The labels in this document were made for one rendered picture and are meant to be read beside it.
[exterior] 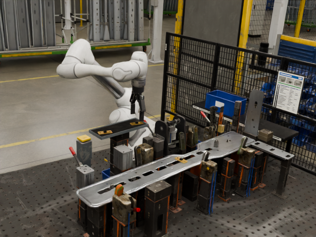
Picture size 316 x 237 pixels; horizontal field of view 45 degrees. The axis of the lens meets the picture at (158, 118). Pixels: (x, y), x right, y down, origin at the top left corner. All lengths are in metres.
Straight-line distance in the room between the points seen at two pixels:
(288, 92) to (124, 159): 1.40
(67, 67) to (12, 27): 6.38
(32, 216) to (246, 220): 1.29
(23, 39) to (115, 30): 2.46
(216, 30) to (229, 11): 0.30
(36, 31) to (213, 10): 5.36
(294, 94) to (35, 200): 1.96
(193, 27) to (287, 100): 2.45
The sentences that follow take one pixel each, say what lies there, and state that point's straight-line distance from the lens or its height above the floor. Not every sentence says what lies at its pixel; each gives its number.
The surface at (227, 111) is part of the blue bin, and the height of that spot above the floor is 1.06.
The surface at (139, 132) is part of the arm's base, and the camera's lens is 3.00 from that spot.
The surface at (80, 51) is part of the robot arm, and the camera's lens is 2.68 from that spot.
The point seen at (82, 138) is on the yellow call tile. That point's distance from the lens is 2.23.
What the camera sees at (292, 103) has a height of 1.23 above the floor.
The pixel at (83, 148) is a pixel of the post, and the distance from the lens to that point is 2.23.
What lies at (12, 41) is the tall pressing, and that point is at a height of 0.49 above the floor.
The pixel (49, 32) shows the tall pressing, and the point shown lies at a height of 0.62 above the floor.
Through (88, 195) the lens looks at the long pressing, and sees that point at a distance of 2.00.
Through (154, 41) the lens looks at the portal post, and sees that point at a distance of 9.36.
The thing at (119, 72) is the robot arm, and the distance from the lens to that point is 2.13.
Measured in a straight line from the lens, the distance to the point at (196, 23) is 5.10.
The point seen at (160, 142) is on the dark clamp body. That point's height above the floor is 1.07.
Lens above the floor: 2.09
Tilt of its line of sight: 21 degrees down
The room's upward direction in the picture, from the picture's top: 3 degrees clockwise
